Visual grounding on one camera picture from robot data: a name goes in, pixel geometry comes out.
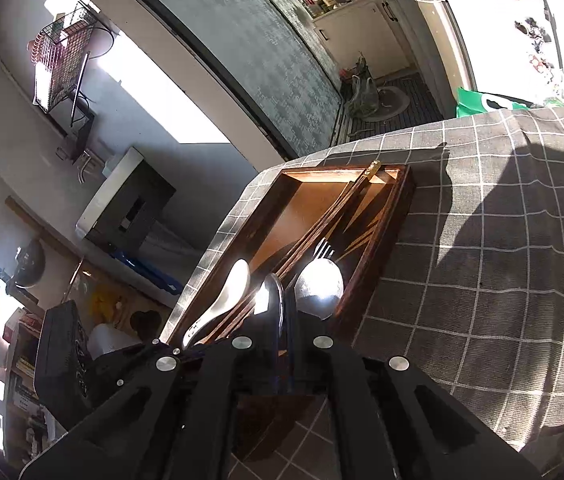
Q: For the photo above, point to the cluttered bookshelf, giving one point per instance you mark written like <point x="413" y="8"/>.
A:
<point x="22" y="360"/>

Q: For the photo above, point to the black white box appliance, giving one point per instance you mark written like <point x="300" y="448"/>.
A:
<point x="132" y="200"/>

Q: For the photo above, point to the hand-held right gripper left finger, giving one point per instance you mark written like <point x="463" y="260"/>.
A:
<point x="252" y="350"/>

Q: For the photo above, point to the brown wooden chopstick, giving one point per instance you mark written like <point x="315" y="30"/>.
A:
<point x="322" y="225"/>
<point x="242" y="317"/>
<point x="349" y="195"/>
<point x="372" y="169"/>

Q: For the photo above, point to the brown wooden tray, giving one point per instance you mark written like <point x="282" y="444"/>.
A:
<point x="307" y="210"/>

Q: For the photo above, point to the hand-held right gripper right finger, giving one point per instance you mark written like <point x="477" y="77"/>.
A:
<point x="307" y="340"/>

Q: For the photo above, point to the grey checked tablecloth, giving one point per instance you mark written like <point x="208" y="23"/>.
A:
<point x="486" y="285"/>

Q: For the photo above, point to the grey patterned sliding door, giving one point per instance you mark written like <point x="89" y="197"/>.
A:
<point x="242" y="35"/>

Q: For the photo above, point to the dark metal fork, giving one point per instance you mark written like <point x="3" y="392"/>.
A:
<point x="323" y="251"/>

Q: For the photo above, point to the white refrigerator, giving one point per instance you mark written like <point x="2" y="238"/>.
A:
<point x="486" y="35"/>

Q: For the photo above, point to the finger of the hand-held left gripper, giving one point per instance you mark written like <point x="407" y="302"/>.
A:
<point x="122" y="367"/>

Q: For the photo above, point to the clear plastic oil bottle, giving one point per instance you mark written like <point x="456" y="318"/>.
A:
<point x="306" y="1"/>

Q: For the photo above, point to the translucent plastic bag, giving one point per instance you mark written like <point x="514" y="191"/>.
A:
<point x="361" y="95"/>

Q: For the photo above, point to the white kitchen cabinet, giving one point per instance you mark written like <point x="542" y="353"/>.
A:
<point x="361" y="30"/>

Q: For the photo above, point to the green bag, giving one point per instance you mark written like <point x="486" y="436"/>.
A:
<point x="469" y="102"/>

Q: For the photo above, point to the white ceramic spoon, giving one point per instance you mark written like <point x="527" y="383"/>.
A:
<point x="232" y="285"/>

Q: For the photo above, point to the dark round object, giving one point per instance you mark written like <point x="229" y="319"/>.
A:
<point x="29" y="262"/>

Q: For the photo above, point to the blue plastic object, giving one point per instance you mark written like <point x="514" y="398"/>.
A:
<point x="157" y="277"/>

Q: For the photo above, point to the white rounded object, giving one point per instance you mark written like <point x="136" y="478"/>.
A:
<point x="109" y="340"/>

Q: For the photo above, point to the dark striped floor mat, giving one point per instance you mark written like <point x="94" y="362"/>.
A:
<point x="416" y="95"/>

